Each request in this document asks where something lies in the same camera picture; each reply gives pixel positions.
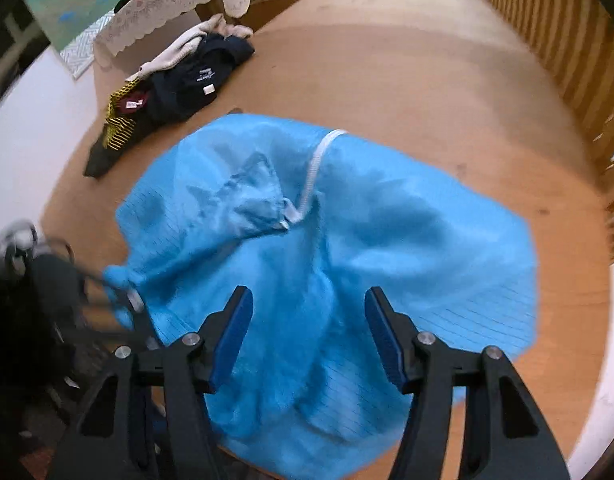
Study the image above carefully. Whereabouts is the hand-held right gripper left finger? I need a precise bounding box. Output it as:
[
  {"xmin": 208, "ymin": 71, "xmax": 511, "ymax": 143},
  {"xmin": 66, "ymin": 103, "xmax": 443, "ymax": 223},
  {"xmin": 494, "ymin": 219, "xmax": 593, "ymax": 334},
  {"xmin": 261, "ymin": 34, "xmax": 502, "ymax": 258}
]
[{"xmin": 47, "ymin": 285, "xmax": 254, "ymax": 480}]

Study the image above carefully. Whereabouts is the white lace tablecloth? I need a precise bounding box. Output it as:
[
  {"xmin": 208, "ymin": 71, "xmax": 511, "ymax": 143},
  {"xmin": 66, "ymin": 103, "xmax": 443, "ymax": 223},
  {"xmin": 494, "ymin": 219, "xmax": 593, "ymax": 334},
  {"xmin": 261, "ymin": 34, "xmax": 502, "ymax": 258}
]
[{"xmin": 94, "ymin": 0, "xmax": 338, "ymax": 68}]

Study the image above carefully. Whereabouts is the white patterned mat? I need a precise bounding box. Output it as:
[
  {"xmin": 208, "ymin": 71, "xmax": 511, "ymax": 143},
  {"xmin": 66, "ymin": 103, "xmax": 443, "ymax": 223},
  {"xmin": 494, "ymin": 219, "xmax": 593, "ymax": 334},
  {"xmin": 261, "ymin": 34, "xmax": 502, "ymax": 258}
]
[{"xmin": 59, "ymin": 10, "xmax": 112, "ymax": 80}]

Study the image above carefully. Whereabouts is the yellow black striped garment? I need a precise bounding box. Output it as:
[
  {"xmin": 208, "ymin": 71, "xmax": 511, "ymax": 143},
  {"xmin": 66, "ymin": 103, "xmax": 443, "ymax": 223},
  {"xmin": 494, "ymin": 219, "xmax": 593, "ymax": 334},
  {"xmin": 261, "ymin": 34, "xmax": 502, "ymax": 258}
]
[{"xmin": 84, "ymin": 77, "xmax": 152, "ymax": 178}]

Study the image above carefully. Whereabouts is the blue zippered jacket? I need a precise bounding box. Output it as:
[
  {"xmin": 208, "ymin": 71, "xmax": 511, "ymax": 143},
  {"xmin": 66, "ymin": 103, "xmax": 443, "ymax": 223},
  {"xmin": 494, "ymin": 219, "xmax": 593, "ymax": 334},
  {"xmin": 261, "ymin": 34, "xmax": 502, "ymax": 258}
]
[{"xmin": 103, "ymin": 112, "xmax": 540, "ymax": 480}]

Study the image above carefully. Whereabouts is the wooden slat railing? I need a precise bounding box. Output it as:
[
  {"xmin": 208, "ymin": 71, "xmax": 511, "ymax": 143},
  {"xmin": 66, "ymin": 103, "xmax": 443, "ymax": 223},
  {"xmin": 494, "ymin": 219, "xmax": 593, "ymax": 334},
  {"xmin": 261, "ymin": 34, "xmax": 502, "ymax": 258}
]
[{"xmin": 469, "ymin": 0, "xmax": 614, "ymax": 266}]

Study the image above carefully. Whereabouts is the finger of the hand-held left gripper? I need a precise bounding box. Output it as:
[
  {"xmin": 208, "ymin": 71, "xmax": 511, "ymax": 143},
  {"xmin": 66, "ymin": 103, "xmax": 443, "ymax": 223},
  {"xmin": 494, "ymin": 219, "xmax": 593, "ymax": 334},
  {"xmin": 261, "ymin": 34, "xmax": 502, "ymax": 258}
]
[{"xmin": 79, "ymin": 270, "xmax": 160, "ymax": 348}]

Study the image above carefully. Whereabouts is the person's dark jacket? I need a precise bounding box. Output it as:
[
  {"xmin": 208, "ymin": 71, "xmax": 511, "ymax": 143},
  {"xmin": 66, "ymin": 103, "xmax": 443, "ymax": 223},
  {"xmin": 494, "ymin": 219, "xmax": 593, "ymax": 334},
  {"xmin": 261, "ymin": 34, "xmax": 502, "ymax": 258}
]
[{"xmin": 0, "ymin": 305, "xmax": 108, "ymax": 480}]

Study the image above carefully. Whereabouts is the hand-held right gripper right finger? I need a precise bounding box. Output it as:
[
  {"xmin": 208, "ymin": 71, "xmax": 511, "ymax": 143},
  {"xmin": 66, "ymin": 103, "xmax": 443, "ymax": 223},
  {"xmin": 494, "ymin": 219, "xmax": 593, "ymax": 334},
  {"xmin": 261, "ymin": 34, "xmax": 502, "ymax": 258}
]
[{"xmin": 364, "ymin": 286, "xmax": 572, "ymax": 480}]

